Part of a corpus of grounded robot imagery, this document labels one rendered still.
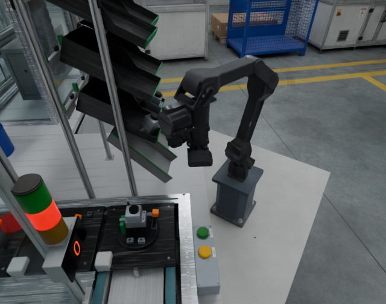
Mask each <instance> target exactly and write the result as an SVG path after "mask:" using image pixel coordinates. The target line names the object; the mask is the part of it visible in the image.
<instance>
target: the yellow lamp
mask: <svg viewBox="0 0 386 304"><path fill-rule="evenodd" d="M36 231H37V233H38V234H39V235H40V237H41V238H42V240H43V242H44V243H45V244H48V245H54V244H58V243H60V242H62V241H63V240H64V239H65V238H66V237H67V235H68V232H69V229H68V227H67V225H66V223H65V221H64V219H63V217H62V215H61V219H60V221H59V222H58V223H57V224H56V225H55V226H54V227H52V228H51V229H48V230H37V229H36Z"/></svg>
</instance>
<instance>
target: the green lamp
mask: <svg viewBox="0 0 386 304"><path fill-rule="evenodd" d="M13 196H14V197H15V199H16V200H17V202H18V203H19V205H20V207H21V208H22V210H23V211H24V212H25V213H26V214H38V213H40V212H42V211H44V210H45V209H47V208H48V207H49V206H50V205H51V203H52V196H51V194H50V192H49V191H48V188H47V187H46V185H45V182H44V181H42V184H41V185H40V186H39V188H38V189H36V190H35V191H34V192H32V193H30V194H27V195H14V194H13Z"/></svg>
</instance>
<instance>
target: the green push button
mask: <svg viewBox="0 0 386 304"><path fill-rule="evenodd" d="M197 235H198V237H200V238H207V237H208V235H209V230H208V229H207V228H206V227H200V228H198V230H197Z"/></svg>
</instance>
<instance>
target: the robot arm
mask: <svg viewBox="0 0 386 304"><path fill-rule="evenodd" d="M244 77H248V82H247V90H248V100H247V104H246V106H245V109H244V113H243V116H242V119H241V122H240V125H239V128H238V132H237V134H236V137H235V138H234V139H233V140H232V141H230V142H228V143H227V147H226V149H225V150H224V151H225V155H226V157H227V158H228V159H230V160H231V161H230V162H229V169H228V171H229V172H228V174H227V176H229V177H231V178H233V179H235V180H238V181H240V182H243V181H244V180H245V179H246V177H247V176H248V174H249V173H250V171H249V169H251V168H252V166H253V165H254V163H255V160H254V159H253V158H252V157H251V153H252V146H251V143H250V140H251V138H252V135H253V132H254V130H255V127H256V123H257V121H258V118H259V115H260V112H261V110H262V106H263V104H264V101H265V100H266V99H267V98H268V97H269V96H270V95H272V94H273V92H274V90H275V88H276V87H277V85H278V83H279V77H278V74H277V73H276V72H274V71H273V70H271V69H270V68H269V67H268V66H267V65H266V64H265V63H264V62H263V61H262V60H261V59H260V58H258V57H255V56H253V55H245V56H244V57H243V58H240V59H237V60H234V61H232V62H229V63H226V64H224V65H221V66H217V67H216V68H194V69H190V70H188V71H187V72H186V73H185V76H184V77H183V80H182V82H181V83H180V86H179V88H178V89H177V92H176V94H175V95H174V99H176V100H177V103H174V104H171V105H168V106H164V107H162V112H160V113H159V116H158V117H157V119H158V122H159V125H160V128H161V129H162V131H163V132H164V133H165V134H166V140H167V141H168V146H170V147H171V148H177V147H180V146H182V144H184V143H185V142H186V144H187V146H188V147H189V148H187V152H188V166H189V167H201V166H212V164H213V158H212V153H211V152H210V151H209V147H207V145H208V144H209V137H208V134H209V131H210V126H209V108H210V103H212V102H214V101H216V100H217V99H216V98H215V97H214V95H216V94H217V93H218V91H219V89H220V88H221V87H222V86H224V85H227V84H229V83H231V82H234V81H236V80H239V79H241V78H244ZM186 92H187V93H189V94H191V95H193V96H194V97H193V98H190V97H188V96H186V95H185V93H186Z"/></svg>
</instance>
